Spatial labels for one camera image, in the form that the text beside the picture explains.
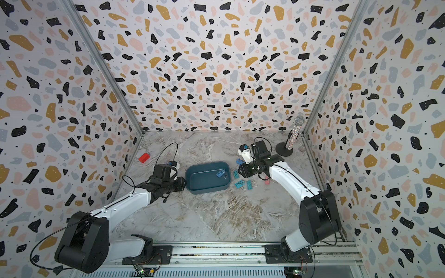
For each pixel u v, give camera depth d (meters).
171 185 0.76
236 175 0.99
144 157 1.06
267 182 0.97
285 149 1.04
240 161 1.06
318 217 0.43
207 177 1.00
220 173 1.00
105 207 0.49
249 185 0.95
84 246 0.41
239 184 0.94
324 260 0.73
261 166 0.63
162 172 0.69
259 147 0.68
